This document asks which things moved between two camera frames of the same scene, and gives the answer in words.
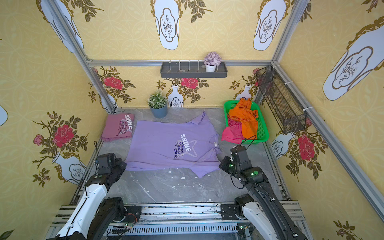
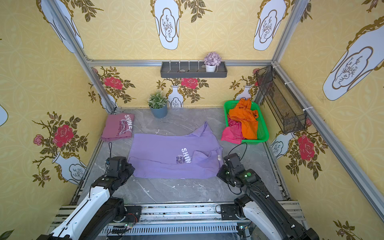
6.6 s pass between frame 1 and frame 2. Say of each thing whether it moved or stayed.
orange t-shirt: stayed
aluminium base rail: stayed
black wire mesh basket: stayed
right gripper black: moved
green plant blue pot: stayed
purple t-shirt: moved
